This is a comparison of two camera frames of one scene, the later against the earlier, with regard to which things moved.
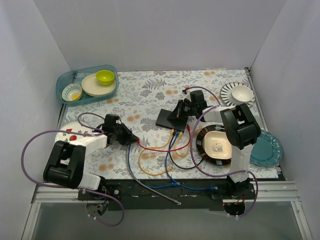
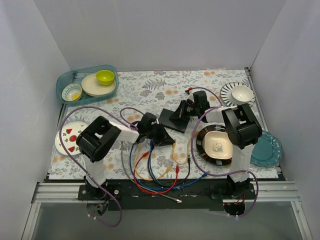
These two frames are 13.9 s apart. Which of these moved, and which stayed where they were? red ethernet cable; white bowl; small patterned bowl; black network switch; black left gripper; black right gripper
Moved: black left gripper; red ethernet cable
Stayed: black network switch; black right gripper; white bowl; small patterned bowl
